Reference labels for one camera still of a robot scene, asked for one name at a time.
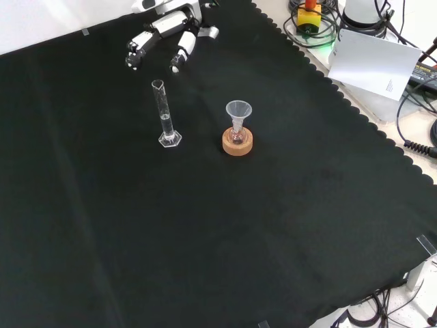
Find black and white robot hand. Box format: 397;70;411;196
124;0;203;74

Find clear glass graduated cylinder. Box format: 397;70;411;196
151;79;183;148

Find clear plastic funnel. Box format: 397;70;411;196
225;100;253;133

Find small round-bottom glass flask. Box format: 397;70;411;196
229;122;247;146

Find yellow stop button box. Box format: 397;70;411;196
295;0;323;37

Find black bench cloth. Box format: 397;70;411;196
0;0;437;328

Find pale board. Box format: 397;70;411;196
327;29;423;102

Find black power adapter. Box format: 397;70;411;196
408;62;437;88

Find black looped cable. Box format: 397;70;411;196
282;0;343;49

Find cork ring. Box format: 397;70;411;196
222;126;255;157

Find black coiled cable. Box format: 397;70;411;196
395;91;437;156

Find black floor cables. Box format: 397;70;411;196
327;286;437;328

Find aluminium frame leg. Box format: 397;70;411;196
405;254;437;292

